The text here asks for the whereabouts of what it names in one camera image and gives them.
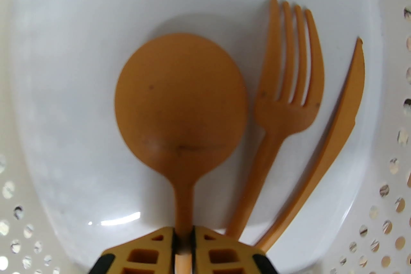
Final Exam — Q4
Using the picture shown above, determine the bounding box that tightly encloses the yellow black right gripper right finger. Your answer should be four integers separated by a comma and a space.
192, 225, 278, 274

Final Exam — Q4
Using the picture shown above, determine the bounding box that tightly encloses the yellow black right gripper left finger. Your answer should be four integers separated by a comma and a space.
92, 226, 176, 274

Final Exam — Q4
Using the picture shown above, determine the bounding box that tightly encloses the orange plastic fork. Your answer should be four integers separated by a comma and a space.
226, 0, 325, 238

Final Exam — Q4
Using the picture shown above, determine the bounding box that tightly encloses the wooden spoon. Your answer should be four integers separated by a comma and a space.
115, 33, 248, 274

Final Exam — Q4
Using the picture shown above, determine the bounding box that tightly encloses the white perforated plastic basket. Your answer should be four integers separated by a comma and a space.
0, 0, 411, 274

